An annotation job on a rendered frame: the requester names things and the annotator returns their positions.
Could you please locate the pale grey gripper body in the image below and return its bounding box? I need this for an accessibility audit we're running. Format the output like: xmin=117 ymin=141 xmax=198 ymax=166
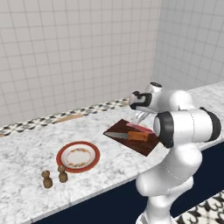
xmin=134 ymin=106 xmax=158 ymax=116

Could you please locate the red raw meat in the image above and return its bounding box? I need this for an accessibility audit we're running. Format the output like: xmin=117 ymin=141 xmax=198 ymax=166
xmin=125 ymin=122 xmax=155 ymax=135

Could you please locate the dark brown cutting board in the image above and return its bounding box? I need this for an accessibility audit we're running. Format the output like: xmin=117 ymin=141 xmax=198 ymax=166
xmin=102 ymin=118 xmax=161 ymax=158

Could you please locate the white plate with red rim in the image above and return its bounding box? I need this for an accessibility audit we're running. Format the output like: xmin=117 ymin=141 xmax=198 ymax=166
xmin=55 ymin=141 xmax=102 ymax=174

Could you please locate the dark blue counter cabinet front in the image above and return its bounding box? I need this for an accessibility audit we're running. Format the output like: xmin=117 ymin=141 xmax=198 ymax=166
xmin=31 ymin=140 xmax=224 ymax=224

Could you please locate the brown wooden shaker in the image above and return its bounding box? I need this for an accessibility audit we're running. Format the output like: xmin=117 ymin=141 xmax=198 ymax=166
xmin=41 ymin=170 xmax=53 ymax=190
xmin=57 ymin=164 xmax=69 ymax=184

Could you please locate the knife with orange handle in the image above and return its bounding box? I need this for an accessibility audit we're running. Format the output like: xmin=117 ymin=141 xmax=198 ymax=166
xmin=104 ymin=130 xmax=150 ymax=143

